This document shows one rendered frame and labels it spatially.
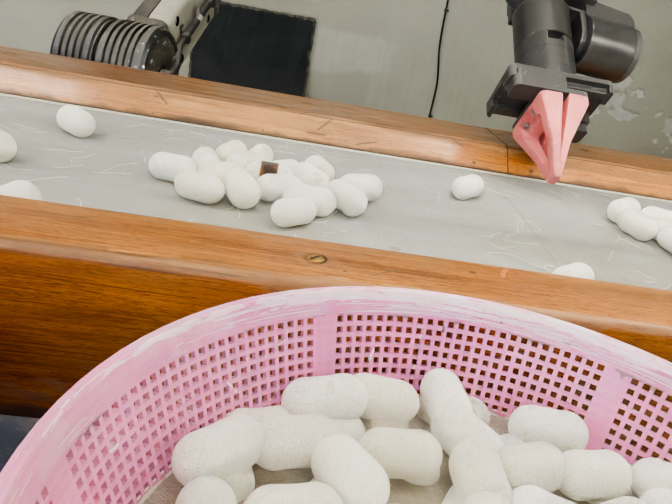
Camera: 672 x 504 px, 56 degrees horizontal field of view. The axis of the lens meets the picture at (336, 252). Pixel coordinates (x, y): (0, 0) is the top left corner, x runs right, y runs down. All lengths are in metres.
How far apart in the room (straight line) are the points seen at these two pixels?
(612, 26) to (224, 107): 0.40
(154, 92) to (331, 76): 1.92
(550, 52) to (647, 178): 0.18
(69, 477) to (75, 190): 0.27
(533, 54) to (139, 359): 0.53
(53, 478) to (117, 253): 0.13
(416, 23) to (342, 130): 1.92
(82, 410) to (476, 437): 0.14
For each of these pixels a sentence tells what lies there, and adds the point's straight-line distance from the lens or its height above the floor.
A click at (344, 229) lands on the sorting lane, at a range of 0.42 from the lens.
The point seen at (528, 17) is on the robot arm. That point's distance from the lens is 0.70.
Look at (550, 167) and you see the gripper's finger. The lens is 0.61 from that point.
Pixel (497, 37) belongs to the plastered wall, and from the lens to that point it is 2.61.
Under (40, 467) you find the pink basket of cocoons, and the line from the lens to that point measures 0.18.
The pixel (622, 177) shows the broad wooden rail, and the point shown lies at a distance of 0.73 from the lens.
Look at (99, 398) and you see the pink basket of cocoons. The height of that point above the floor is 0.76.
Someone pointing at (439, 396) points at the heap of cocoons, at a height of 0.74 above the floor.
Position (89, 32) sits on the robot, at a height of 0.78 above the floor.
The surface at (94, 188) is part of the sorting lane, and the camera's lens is 0.44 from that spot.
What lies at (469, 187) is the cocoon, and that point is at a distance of 0.53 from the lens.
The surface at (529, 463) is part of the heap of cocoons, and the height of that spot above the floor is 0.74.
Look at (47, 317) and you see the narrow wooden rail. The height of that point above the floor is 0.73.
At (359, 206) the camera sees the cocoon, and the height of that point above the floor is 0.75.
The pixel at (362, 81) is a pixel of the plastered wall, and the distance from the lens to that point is 2.55.
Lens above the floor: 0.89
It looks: 23 degrees down
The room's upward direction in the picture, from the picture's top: 11 degrees clockwise
